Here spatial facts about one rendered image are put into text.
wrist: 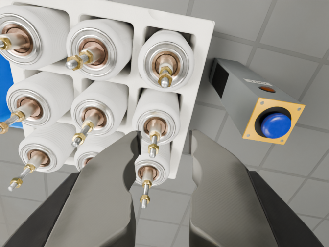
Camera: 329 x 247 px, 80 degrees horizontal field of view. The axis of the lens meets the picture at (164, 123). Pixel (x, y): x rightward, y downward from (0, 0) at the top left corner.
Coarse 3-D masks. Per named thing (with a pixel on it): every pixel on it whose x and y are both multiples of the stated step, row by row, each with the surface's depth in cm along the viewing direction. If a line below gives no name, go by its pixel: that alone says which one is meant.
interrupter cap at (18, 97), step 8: (16, 96) 35; (24, 96) 35; (32, 96) 35; (40, 96) 35; (8, 104) 36; (16, 104) 36; (40, 104) 36; (48, 104) 36; (40, 112) 37; (48, 112) 37; (24, 120) 38; (32, 120) 38; (40, 120) 38; (48, 120) 38
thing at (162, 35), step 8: (160, 32) 35; (168, 32) 33; (176, 32) 38; (152, 40) 31; (160, 40) 31; (168, 40) 31; (176, 40) 31; (184, 40) 31; (144, 48) 32; (184, 48) 31; (192, 56) 32; (192, 64) 33; (192, 72) 34; (144, 80) 34; (184, 80) 34; (160, 88) 34; (168, 88) 34; (176, 88) 35
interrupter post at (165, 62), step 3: (162, 60) 32; (165, 60) 31; (168, 60) 31; (162, 63) 30; (165, 63) 29; (168, 63) 30; (171, 63) 31; (159, 66) 30; (162, 66) 30; (168, 66) 30; (171, 66) 30; (159, 69) 30; (171, 69) 30; (159, 72) 30
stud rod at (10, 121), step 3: (12, 117) 32; (15, 117) 33; (18, 117) 33; (6, 120) 31; (9, 120) 32; (12, 120) 32; (15, 120) 33; (6, 123) 31; (9, 123) 31; (12, 123) 32; (0, 129) 30
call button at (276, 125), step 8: (264, 120) 29; (272, 120) 28; (280, 120) 28; (288, 120) 28; (264, 128) 29; (272, 128) 29; (280, 128) 29; (288, 128) 29; (272, 136) 29; (280, 136) 29
